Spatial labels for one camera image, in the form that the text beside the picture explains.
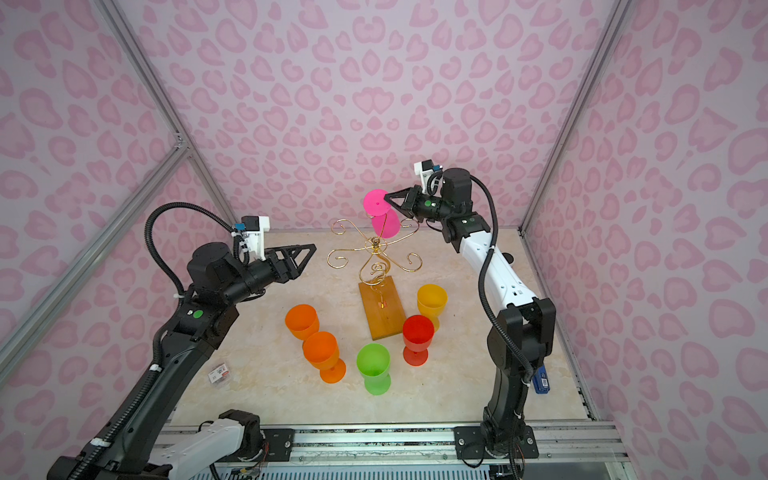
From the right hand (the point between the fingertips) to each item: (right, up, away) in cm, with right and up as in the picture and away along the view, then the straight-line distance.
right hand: (389, 196), depth 73 cm
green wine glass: (-4, -43, +5) cm, 43 cm away
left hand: (-18, -12, -8) cm, 23 cm away
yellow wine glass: (+12, -28, +14) cm, 33 cm away
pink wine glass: (-1, -4, +13) cm, 13 cm away
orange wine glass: (-18, -39, +4) cm, 43 cm away
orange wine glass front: (-23, -32, +6) cm, 40 cm away
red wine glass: (+8, -35, +6) cm, 37 cm away
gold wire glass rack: (-4, -18, +8) cm, 20 cm away
